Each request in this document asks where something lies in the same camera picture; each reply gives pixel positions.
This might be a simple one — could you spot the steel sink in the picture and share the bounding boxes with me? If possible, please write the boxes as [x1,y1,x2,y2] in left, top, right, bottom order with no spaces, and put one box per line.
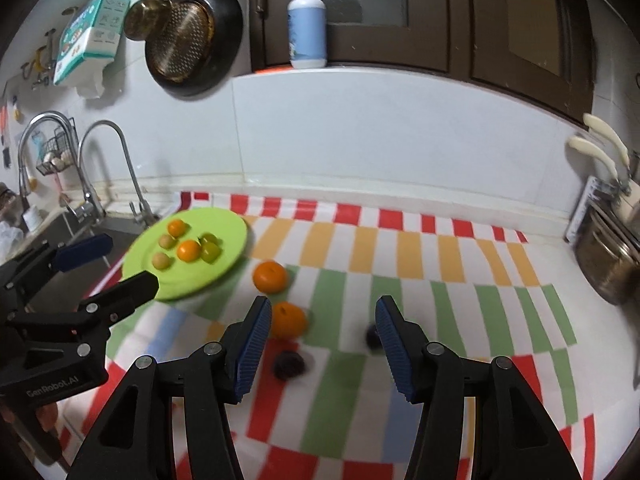
[0,210,146,286]

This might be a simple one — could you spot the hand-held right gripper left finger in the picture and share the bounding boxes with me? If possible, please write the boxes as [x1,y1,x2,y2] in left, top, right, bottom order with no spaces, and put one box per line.
[65,295,273,480]

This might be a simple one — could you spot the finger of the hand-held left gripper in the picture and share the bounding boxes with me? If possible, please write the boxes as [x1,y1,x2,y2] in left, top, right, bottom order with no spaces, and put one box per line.
[0,233,114,311]
[77,271,161,323]

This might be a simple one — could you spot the slim steel faucet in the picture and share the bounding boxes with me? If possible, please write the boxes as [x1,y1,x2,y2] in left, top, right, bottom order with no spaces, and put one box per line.
[77,120,158,226]

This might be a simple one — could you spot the dark wooden window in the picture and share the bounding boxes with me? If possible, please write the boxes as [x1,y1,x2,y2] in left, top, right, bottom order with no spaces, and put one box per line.
[247,0,598,123]

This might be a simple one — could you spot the green white plastic pack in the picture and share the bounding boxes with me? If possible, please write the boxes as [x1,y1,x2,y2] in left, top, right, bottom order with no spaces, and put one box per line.
[52,0,141,100]

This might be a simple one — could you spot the large steel pot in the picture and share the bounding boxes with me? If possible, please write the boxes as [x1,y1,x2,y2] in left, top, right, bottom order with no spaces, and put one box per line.
[574,200,640,306]

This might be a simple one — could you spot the white dish rack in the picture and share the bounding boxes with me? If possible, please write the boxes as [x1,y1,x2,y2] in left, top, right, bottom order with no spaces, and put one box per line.
[565,175,598,243]

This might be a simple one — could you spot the large steel spring faucet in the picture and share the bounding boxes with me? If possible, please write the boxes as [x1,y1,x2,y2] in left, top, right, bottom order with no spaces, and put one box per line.
[17,111,106,226]

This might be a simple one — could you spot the person's left hand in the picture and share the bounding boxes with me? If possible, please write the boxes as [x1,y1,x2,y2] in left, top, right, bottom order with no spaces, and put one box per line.
[30,401,62,433]

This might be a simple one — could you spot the white blue pump bottle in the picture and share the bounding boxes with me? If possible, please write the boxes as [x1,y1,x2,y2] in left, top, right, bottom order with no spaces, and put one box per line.
[287,0,328,70]

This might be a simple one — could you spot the green plate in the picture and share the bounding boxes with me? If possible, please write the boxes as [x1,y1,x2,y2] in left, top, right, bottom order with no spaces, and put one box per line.
[120,207,250,302]

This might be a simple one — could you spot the brass wall hooks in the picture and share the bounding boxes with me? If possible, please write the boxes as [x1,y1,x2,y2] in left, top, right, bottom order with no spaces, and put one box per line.
[20,30,58,91]

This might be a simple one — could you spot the striped colourful cloth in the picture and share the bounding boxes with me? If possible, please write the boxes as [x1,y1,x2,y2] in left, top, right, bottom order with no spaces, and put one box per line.
[55,191,598,480]

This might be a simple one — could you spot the cream pan handle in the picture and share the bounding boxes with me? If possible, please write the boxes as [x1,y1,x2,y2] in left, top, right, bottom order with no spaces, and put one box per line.
[567,135,621,181]
[582,112,631,166]

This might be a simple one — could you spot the black frying pan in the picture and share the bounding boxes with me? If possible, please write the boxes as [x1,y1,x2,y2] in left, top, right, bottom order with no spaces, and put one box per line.
[144,0,244,98]

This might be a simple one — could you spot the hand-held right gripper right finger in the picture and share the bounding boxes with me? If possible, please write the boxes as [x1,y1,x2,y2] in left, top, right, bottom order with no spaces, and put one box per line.
[375,295,573,480]

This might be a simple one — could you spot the large orange with stem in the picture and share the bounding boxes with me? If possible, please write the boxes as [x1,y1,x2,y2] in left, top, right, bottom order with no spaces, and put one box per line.
[270,302,307,339]

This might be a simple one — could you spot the black wire basket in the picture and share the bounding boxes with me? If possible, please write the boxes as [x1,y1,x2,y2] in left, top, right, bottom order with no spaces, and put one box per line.
[36,130,76,177]

